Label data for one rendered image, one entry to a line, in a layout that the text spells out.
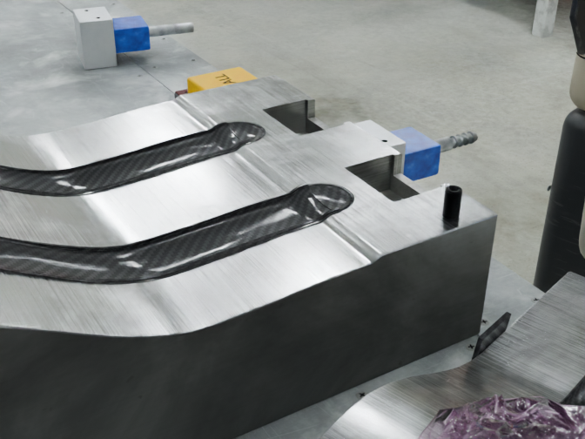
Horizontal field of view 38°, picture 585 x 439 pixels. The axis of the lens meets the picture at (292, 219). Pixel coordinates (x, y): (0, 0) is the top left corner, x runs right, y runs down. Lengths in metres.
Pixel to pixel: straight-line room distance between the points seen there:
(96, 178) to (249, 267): 0.15
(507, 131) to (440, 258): 2.31
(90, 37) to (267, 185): 0.47
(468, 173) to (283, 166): 1.97
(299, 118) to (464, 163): 1.93
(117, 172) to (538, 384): 0.30
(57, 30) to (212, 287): 0.71
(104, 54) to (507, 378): 0.66
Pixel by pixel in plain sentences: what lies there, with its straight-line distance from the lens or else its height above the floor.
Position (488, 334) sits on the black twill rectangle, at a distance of 0.46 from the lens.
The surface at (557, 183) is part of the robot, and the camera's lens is 1.25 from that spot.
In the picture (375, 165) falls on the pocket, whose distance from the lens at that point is 0.57.
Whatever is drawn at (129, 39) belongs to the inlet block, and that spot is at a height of 0.83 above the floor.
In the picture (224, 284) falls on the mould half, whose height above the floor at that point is 0.88.
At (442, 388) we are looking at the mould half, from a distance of 0.40.
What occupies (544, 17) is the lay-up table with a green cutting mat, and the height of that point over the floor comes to 0.08.
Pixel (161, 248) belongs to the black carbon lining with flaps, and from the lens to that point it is 0.49.
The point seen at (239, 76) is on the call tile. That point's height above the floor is 0.84.
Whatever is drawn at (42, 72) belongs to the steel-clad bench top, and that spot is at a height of 0.80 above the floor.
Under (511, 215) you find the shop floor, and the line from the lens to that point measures 2.33.
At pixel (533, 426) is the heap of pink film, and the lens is 0.34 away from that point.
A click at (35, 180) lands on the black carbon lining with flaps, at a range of 0.57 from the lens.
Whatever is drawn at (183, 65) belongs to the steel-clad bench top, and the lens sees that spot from 0.98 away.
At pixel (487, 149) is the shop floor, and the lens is 2.67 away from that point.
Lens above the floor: 1.15
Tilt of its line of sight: 31 degrees down
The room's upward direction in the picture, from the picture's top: 1 degrees clockwise
